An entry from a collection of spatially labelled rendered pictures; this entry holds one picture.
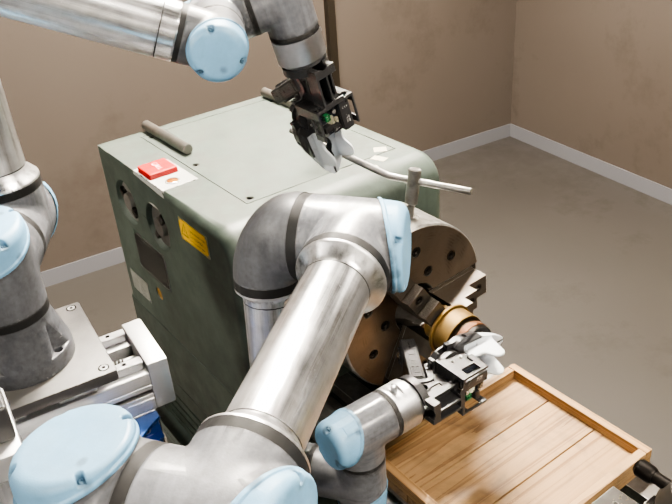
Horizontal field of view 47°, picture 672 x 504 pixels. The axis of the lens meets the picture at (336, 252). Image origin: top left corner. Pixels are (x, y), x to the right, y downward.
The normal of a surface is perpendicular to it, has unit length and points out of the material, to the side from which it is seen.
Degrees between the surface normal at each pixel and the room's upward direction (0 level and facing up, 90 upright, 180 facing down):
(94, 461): 8
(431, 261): 90
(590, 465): 0
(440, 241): 90
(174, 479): 11
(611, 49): 90
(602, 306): 0
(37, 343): 73
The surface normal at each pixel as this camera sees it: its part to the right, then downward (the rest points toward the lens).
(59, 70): 0.51, 0.40
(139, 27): 0.17, 0.41
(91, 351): -0.07, -0.86
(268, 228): -0.49, -0.09
